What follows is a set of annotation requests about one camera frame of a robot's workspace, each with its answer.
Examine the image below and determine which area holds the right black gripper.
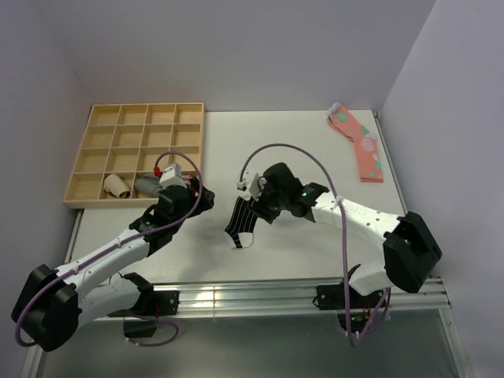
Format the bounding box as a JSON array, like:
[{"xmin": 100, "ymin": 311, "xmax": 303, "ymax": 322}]
[{"xmin": 246, "ymin": 177, "xmax": 288, "ymax": 224}]

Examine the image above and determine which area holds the black white-striped sock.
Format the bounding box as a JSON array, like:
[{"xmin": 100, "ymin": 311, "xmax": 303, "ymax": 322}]
[{"xmin": 224, "ymin": 197, "xmax": 258, "ymax": 249}]

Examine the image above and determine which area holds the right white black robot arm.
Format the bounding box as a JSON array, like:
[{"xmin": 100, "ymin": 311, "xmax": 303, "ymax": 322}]
[{"xmin": 237, "ymin": 162, "xmax": 442, "ymax": 307}]

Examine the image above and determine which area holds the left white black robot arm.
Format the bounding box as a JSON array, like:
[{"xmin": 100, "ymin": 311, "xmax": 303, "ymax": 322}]
[{"xmin": 11, "ymin": 177, "xmax": 215, "ymax": 351}]

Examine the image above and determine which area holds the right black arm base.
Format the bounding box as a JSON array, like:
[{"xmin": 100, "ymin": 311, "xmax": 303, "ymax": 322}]
[{"xmin": 312, "ymin": 283, "xmax": 388, "ymax": 313}]

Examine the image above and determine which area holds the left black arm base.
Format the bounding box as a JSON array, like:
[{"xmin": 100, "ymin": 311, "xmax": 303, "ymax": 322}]
[{"xmin": 109, "ymin": 290, "xmax": 180, "ymax": 340}]

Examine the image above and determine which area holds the grey rolled sock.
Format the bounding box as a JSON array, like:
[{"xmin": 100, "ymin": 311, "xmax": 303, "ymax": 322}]
[{"xmin": 134, "ymin": 172, "xmax": 162, "ymax": 198}]

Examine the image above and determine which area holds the beige rolled sock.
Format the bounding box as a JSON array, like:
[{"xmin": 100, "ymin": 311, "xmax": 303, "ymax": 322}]
[{"xmin": 103, "ymin": 173, "xmax": 131, "ymax": 199}]

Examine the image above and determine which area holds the wooden compartment tray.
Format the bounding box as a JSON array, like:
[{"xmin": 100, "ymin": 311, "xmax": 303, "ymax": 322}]
[{"xmin": 64, "ymin": 102, "xmax": 205, "ymax": 209}]

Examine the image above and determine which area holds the pink patterned sock pair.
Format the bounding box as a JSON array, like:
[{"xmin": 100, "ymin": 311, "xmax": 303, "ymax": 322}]
[{"xmin": 326, "ymin": 102, "xmax": 384, "ymax": 183}]

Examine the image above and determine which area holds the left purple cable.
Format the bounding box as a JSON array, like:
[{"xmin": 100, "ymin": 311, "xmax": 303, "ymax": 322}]
[{"xmin": 14, "ymin": 151, "xmax": 204, "ymax": 350}]

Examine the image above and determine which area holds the purple cable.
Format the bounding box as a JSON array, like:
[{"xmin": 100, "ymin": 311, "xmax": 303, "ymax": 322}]
[
  {"xmin": 14, "ymin": 151, "xmax": 204, "ymax": 350},
  {"xmin": 239, "ymin": 143, "xmax": 393, "ymax": 348}
]

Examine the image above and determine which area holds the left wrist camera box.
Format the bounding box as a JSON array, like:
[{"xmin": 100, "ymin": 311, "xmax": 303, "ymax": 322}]
[{"xmin": 154, "ymin": 163, "xmax": 185, "ymax": 190}]

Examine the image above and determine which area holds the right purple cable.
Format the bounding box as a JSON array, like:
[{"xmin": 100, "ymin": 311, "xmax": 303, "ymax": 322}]
[{"xmin": 239, "ymin": 143, "xmax": 393, "ymax": 348}]

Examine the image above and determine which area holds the aluminium mounting rail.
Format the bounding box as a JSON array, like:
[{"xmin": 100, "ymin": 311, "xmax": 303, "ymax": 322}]
[{"xmin": 94, "ymin": 277, "xmax": 452, "ymax": 322}]

